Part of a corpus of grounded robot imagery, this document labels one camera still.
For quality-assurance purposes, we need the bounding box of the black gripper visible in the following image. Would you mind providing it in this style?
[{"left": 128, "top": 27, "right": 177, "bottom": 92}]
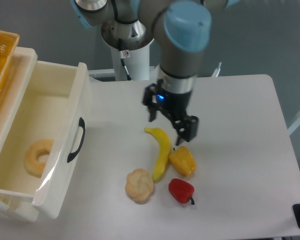
[{"left": 142, "top": 79, "right": 199, "bottom": 146}]

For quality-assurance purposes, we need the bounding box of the beige ring donut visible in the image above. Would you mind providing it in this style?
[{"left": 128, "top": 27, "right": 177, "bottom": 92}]
[{"left": 23, "top": 139, "right": 54, "bottom": 178}]

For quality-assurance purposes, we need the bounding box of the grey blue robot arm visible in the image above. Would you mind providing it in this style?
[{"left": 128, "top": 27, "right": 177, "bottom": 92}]
[{"left": 71, "top": 0, "right": 234, "bottom": 145}]

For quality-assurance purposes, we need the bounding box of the white upper drawer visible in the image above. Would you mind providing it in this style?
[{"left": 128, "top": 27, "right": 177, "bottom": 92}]
[{"left": 0, "top": 61, "right": 92, "bottom": 219}]

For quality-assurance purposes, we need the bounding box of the white drawer cabinet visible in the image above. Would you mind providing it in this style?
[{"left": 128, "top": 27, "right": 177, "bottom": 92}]
[{"left": 0, "top": 47, "right": 39, "bottom": 222}]

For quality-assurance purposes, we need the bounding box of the yellow bell pepper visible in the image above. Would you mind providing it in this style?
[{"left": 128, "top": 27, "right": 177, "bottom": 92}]
[{"left": 168, "top": 146, "right": 197, "bottom": 177}]

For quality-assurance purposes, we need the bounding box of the yellow banana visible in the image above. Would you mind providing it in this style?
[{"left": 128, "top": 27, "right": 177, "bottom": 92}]
[{"left": 144, "top": 127, "right": 171, "bottom": 182}]

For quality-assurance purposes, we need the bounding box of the beige round bread bun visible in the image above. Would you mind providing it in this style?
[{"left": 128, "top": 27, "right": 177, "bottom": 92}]
[{"left": 125, "top": 168, "right": 154, "bottom": 204}]

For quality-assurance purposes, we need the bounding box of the red bell pepper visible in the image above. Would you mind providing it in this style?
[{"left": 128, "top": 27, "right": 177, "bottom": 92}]
[{"left": 168, "top": 178, "right": 195, "bottom": 205}]

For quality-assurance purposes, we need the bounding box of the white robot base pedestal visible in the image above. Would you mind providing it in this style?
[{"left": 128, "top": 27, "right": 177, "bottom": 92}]
[{"left": 88, "top": 20, "right": 158, "bottom": 81}]

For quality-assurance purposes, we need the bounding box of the black drawer handle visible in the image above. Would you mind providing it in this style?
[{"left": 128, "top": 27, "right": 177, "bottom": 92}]
[{"left": 67, "top": 117, "right": 86, "bottom": 163}]

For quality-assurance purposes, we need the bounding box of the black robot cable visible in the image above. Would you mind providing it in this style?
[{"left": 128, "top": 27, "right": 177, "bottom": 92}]
[{"left": 109, "top": 0, "right": 134, "bottom": 81}]

